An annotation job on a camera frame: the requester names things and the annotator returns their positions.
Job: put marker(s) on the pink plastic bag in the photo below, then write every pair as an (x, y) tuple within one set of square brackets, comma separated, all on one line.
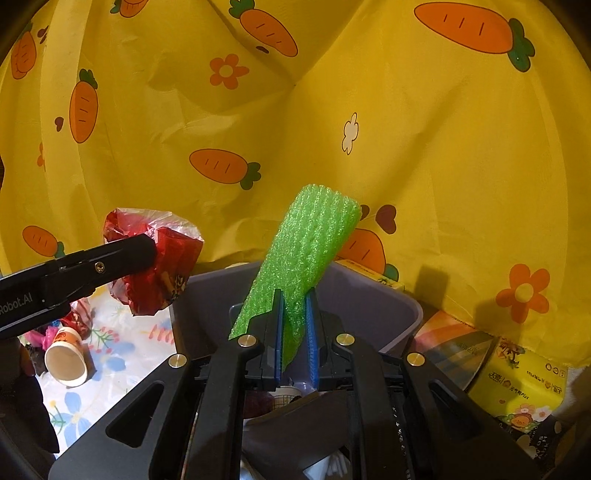
[(46, 339)]

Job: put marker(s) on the orange print paper cup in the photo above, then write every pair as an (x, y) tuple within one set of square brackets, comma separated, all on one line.
[(64, 364)]

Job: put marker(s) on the black printed bag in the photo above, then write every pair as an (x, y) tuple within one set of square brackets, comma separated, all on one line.
[(531, 443)]

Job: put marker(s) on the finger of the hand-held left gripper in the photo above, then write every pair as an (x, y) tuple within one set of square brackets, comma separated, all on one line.
[(115, 263)]

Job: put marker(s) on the green foam net sleeve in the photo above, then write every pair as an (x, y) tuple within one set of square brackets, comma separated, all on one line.
[(304, 230)]

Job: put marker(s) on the pastel plaid pouch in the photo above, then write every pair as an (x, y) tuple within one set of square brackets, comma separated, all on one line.
[(443, 337)]

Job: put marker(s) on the yellow tissue pack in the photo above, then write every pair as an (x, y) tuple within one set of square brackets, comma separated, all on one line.
[(512, 378)]

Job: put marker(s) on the grey plastic bin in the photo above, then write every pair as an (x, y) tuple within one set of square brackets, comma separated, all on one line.
[(369, 304)]

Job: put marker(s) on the red plastic bag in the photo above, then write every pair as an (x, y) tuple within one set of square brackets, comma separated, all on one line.
[(171, 263)]

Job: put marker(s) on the checked white paper cup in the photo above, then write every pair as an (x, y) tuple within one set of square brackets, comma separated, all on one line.
[(286, 397)]

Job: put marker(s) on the person's left forearm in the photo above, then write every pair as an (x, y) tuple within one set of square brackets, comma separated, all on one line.
[(27, 415)]

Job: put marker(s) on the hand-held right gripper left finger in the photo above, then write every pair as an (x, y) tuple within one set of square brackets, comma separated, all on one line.
[(278, 337)]

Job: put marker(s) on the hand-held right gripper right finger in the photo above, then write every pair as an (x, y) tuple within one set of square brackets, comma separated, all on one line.
[(313, 337)]

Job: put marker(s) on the yellow carrot print curtain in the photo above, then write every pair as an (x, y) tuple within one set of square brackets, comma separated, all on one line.
[(369, 115)]

